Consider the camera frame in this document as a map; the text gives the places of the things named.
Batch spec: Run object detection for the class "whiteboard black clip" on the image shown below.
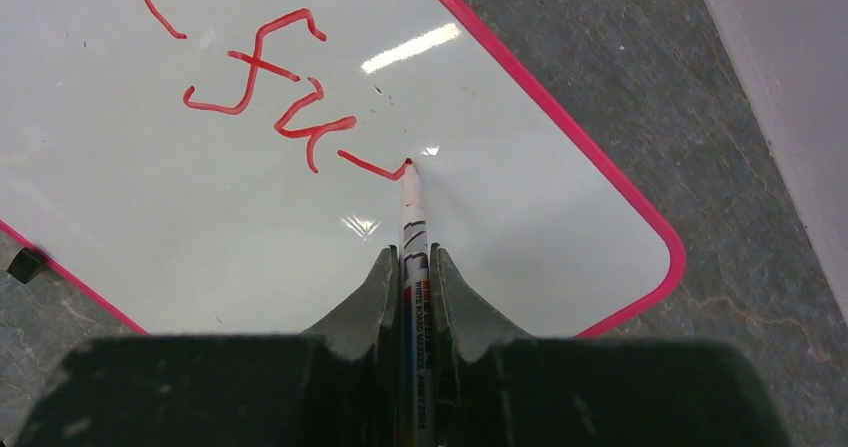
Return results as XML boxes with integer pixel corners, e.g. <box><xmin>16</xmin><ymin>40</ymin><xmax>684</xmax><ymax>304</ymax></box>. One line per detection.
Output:
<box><xmin>6</xmin><ymin>247</ymin><xmax>48</xmax><ymax>284</ymax></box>

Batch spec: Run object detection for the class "pink framed whiteboard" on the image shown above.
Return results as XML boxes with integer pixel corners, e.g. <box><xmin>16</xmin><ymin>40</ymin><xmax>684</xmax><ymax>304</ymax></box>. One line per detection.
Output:
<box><xmin>1</xmin><ymin>0</ymin><xmax>685</xmax><ymax>336</ymax></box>

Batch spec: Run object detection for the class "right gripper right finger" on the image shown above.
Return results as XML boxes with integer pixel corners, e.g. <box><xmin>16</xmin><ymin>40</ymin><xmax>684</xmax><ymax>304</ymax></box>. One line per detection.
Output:
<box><xmin>430</xmin><ymin>245</ymin><xmax>791</xmax><ymax>446</ymax></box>

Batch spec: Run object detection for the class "red whiteboard marker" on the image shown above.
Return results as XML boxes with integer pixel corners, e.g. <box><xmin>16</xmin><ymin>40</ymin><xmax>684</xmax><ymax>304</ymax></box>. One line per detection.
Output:
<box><xmin>399</xmin><ymin>159</ymin><xmax>436</xmax><ymax>446</ymax></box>

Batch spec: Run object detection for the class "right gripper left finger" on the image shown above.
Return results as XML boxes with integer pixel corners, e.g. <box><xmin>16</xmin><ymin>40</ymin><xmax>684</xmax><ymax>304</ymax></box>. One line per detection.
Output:
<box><xmin>17</xmin><ymin>247</ymin><xmax>400</xmax><ymax>446</ymax></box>

